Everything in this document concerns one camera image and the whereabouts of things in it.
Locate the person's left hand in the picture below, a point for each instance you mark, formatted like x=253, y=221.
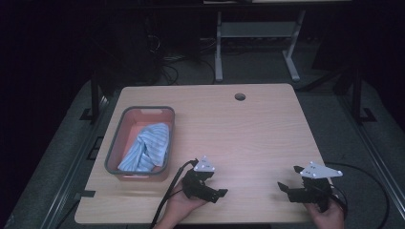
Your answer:
x=179, y=206

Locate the white metal table frame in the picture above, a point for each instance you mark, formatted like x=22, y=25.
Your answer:
x=258, y=30

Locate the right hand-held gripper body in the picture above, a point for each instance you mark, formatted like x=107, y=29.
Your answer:
x=313, y=187

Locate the pink basket with grey rim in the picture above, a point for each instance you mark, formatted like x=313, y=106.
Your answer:
x=127, y=140

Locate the blue striped cloth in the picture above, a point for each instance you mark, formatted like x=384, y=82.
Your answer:
x=148, y=148

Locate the black metal stand post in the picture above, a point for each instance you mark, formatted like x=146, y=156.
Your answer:
x=95, y=95
x=357, y=92

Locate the black tape strip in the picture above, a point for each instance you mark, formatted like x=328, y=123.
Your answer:
x=85, y=193

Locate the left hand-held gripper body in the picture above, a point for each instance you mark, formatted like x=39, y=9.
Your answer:
x=198, y=187

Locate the person's right hand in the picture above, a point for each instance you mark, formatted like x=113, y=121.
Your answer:
x=326, y=218

